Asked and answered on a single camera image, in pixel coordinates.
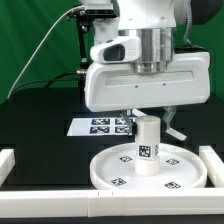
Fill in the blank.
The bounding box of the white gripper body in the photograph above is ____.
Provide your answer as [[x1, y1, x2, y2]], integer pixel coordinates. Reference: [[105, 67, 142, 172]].
[[85, 52, 210, 112]]

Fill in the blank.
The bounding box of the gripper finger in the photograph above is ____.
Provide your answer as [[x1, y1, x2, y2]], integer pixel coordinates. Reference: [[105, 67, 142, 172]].
[[163, 106, 176, 130], [120, 109, 137, 135]]

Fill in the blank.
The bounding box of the white table base foot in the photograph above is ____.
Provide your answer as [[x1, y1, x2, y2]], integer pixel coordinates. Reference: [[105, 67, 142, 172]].
[[131, 108, 188, 142]]

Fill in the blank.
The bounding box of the white round table top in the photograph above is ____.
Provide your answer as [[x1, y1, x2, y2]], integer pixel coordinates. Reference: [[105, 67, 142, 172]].
[[90, 143, 207, 190]]

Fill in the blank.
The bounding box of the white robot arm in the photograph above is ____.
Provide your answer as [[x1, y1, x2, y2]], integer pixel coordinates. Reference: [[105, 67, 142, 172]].
[[85, 0, 223, 120]]

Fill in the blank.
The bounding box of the white fiducial marker sheet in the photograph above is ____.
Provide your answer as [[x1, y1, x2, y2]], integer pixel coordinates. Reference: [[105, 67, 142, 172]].
[[67, 117, 128, 136]]

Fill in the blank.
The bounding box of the white right fence block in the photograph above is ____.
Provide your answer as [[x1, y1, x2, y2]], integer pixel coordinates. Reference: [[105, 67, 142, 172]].
[[199, 146, 224, 188]]

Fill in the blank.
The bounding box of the white fence block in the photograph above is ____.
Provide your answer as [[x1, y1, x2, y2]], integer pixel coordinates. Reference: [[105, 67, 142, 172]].
[[199, 146, 224, 188], [0, 149, 15, 187]]

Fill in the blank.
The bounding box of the white front fence bar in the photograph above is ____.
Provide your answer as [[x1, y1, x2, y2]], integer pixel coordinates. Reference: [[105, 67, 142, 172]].
[[0, 188, 224, 218]]

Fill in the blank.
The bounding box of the white left fence block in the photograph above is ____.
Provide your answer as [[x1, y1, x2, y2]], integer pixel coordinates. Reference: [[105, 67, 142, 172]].
[[0, 149, 15, 187]]

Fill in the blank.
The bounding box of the black base cable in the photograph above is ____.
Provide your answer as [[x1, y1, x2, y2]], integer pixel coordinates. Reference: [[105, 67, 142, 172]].
[[13, 71, 91, 93]]

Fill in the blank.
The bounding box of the black camera on stand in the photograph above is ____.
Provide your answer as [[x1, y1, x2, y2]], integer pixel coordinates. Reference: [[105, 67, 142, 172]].
[[66, 3, 117, 88]]

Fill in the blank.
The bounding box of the white camera cable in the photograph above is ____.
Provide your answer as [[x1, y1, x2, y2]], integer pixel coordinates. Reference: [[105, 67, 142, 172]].
[[7, 4, 84, 100]]

